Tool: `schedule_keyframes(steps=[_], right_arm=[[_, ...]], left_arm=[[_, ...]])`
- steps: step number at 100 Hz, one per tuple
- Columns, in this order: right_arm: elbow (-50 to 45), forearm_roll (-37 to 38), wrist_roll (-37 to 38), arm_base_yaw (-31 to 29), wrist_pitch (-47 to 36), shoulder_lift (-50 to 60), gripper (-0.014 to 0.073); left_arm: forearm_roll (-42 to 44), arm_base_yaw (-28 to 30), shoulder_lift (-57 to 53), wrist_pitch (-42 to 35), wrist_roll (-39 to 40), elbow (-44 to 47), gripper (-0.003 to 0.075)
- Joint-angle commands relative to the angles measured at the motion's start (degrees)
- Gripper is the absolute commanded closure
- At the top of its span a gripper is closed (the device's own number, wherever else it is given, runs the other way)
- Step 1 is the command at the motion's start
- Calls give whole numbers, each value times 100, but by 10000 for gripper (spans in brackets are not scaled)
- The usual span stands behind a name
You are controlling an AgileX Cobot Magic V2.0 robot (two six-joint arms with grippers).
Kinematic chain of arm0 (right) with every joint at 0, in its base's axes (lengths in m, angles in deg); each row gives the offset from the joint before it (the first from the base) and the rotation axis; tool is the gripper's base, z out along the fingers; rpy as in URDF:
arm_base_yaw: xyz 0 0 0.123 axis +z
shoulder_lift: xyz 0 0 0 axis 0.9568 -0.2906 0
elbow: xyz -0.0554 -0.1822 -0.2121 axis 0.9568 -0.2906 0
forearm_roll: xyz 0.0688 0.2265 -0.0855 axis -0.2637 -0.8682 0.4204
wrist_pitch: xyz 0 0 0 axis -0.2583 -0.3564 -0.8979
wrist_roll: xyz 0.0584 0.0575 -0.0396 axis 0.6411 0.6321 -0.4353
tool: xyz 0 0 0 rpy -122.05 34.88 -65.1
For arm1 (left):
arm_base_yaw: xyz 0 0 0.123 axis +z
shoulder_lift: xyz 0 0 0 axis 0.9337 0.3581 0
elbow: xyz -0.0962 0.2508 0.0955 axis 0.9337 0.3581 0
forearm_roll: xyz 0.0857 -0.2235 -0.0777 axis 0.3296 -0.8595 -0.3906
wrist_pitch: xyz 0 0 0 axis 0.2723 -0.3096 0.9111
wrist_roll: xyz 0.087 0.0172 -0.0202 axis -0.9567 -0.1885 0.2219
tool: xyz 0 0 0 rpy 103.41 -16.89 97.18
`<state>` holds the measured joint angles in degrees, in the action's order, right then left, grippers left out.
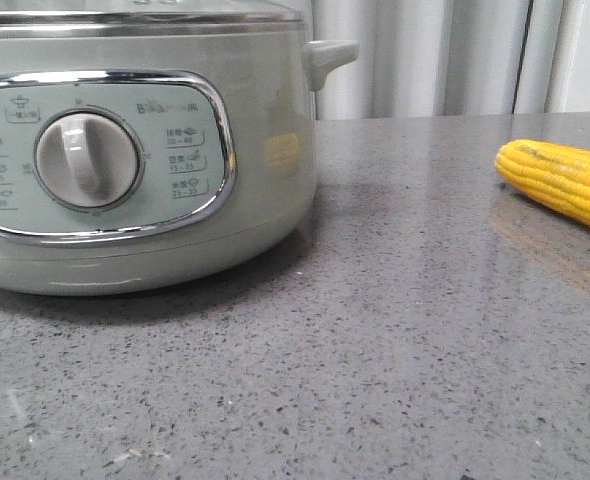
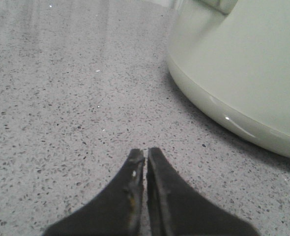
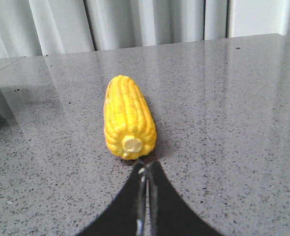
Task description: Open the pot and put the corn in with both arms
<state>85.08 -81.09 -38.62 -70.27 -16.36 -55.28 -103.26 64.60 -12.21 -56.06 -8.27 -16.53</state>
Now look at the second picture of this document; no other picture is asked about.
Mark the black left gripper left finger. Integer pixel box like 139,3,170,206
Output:
44,149,145,236

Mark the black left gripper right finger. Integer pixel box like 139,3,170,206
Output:
146,147,258,236

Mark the pale green electric pot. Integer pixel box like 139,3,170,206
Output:
167,0,290,158

